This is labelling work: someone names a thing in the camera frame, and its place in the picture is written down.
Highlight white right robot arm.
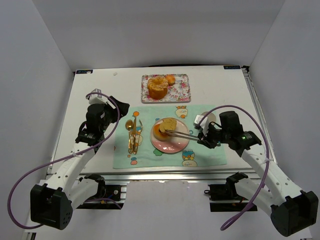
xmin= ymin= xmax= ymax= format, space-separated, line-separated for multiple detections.
xmin=194 ymin=111 xmax=319 ymax=237

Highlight small round bun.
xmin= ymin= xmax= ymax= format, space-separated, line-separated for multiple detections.
xmin=165 ymin=74 xmax=176 ymax=86

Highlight dark green mug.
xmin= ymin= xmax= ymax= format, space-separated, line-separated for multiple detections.
xmin=202 ymin=112 xmax=217 ymax=123

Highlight gold knife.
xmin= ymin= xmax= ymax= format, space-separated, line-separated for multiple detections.
xmin=131 ymin=116 xmax=137 ymax=154

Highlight blue corner label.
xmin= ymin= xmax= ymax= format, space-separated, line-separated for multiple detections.
xmin=75 ymin=69 xmax=93 ymax=75
xmin=223 ymin=65 xmax=241 ymax=70

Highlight gold spoon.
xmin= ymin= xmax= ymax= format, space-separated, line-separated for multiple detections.
xmin=125 ymin=119 xmax=133 ymax=152

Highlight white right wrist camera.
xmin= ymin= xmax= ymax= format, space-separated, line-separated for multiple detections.
xmin=193 ymin=114 xmax=210 ymax=137

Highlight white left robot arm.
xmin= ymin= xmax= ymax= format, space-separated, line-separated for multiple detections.
xmin=30 ymin=95 xmax=130 ymax=230

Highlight sliced herb bread piece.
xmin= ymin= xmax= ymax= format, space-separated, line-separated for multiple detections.
xmin=159 ymin=117 xmax=177 ymax=133

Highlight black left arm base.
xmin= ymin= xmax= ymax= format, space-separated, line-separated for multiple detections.
xmin=69 ymin=174 xmax=124 ymax=210

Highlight blue right corner label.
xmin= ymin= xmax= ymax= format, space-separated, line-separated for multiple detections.
xmin=223 ymin=65 xmax=241 ymax=70

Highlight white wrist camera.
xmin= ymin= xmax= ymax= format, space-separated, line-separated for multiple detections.
xmin=85 ymin=88 xmax=107 ymax=105
xmin=193 ymin=114 xmax=210 ymax=137

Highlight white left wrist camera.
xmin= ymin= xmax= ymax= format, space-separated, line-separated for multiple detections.
xmin=85 ymin=88 xmax=107 ymax=105

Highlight pink white ceramic plate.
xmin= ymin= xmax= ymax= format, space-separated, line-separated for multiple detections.
xmin=150 ymin=117 xmax=189 ymax=154

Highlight blue left corner label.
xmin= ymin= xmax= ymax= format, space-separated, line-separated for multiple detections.
xmin=75 ymin=69 xmax=93 ymax=75

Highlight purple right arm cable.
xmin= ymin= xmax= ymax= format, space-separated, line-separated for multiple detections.
xmin=198 ymin=104 xmax=272 ymax=232

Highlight mint cartoon placemat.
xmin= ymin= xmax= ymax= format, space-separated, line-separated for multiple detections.
xmin=113 ymin=105 xmax=227 ymax=169

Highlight orange glazed donut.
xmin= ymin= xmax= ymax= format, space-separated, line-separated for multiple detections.
xmin=152 ymin=124 xmax=171 ymax=142

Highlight metal serving tongs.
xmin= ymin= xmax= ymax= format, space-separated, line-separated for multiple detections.
xmin=165 ymin=130 xmax=199 ymax=142

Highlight large sugared bread loaf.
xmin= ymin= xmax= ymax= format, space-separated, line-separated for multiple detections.
xmin=147 ymin=75 xmax=169 ymax=100

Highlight floral rectangular tray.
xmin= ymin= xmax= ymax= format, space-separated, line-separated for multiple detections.
xmin=141 ymin=73 xmax=191 ymax=104

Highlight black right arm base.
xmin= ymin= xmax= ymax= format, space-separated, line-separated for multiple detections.
xmin=203 ymin=172 xmax=249 ymax=213

